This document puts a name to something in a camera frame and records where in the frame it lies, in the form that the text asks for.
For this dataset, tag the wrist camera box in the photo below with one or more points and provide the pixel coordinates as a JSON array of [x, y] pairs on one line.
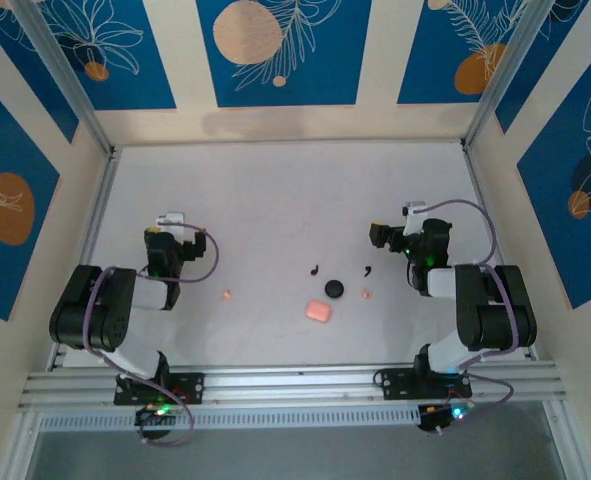
[[171, 219], [414, 215]]

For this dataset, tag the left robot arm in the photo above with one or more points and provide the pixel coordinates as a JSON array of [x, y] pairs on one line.
[[90, 310]]

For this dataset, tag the aluminium frame bar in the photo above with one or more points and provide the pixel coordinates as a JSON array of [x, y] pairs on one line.
[[567, 445], [20, 450]]

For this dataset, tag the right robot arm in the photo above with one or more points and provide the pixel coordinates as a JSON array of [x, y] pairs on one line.
[[495, 310]]

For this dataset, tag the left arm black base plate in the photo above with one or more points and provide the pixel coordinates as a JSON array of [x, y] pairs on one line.
[[190, 387]]

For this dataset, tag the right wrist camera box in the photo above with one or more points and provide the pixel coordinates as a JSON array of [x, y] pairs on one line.
[[414, 215]]

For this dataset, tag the aluminium side rail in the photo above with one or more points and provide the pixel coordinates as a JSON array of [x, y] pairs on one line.
[[101, 200], [482, 200]]

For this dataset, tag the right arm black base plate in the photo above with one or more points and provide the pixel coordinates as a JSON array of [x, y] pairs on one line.
[[395, 384]]

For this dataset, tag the pink charging case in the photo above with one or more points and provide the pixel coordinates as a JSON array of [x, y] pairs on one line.
[[318, 310]]

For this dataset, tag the aluminium frame post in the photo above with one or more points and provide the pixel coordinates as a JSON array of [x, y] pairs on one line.
[[64, 70], [509, 70]]

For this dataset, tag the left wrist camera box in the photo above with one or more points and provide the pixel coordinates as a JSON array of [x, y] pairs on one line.
[[171, 219]]

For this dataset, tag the aluminium mounting rail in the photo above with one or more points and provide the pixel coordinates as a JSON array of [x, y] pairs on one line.
[[300, 382]]

